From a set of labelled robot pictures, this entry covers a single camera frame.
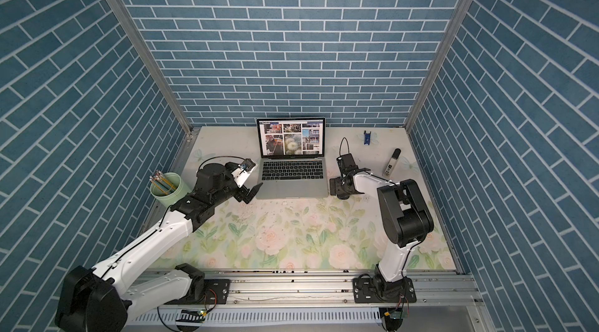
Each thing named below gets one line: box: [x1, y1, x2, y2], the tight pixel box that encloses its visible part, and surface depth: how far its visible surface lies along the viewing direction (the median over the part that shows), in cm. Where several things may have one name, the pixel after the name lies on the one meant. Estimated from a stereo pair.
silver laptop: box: [255, 116, 330, 200], surface depth 104 cm
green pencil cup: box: [149, 171, 194, 209], surface depth 84 cm
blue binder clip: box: [363, 130, 372, 146], surface depth 118 cm
